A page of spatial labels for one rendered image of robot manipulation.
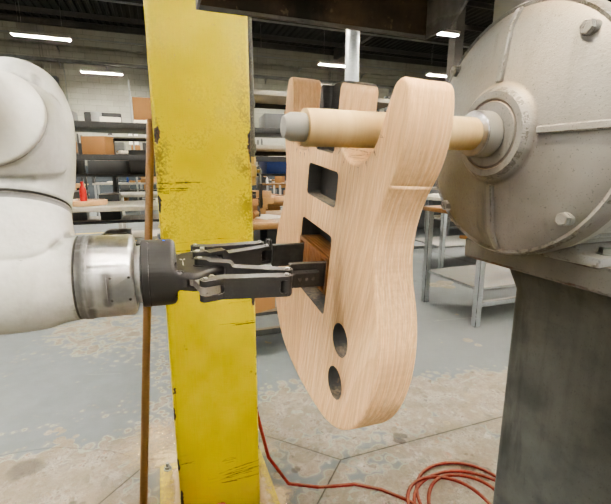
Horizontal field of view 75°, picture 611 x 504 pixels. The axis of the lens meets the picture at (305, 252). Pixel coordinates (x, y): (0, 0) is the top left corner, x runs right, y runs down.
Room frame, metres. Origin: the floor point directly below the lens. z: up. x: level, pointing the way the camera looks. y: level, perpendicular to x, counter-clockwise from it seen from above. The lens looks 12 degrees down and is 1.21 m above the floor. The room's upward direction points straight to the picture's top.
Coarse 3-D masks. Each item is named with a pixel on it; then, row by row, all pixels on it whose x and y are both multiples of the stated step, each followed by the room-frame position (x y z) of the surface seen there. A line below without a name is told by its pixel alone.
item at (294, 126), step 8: (296, 112) 0.35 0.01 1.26; (288, 120) 0.34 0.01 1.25; (296, 120) 0.34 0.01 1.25; (304, 120) 0.34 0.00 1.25; (280, 128) 0.36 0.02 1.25; (288, 128) 0.34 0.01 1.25; (296, 128) 0.34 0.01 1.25; (304, 128) 0.34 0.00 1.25; (288, 136) 0.35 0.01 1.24; (296, 136) 0.35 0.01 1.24; (304, 136) 0.35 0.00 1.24
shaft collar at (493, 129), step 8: (472, 112) 0.42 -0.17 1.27; (480, 112) 0.41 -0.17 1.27; (488, 112) 0.41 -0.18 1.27; (480, 120) 0.41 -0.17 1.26; (488, 120) 0.40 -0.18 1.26; (496, 120) 0.40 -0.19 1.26; (488, 128) 0.40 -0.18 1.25; (496, 128) 0.40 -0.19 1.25; (488, 136) 0.40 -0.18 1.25; (496, 136) 0.40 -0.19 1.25; (480, 144) 0.41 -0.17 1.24; (488, 144) 0.40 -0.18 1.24; (496, 144) 0.40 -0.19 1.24; (464, 152) 0.43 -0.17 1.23; (472, 152) 0.41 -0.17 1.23; (480, 152) 0.41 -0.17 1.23; (488, 152) 0.41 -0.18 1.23
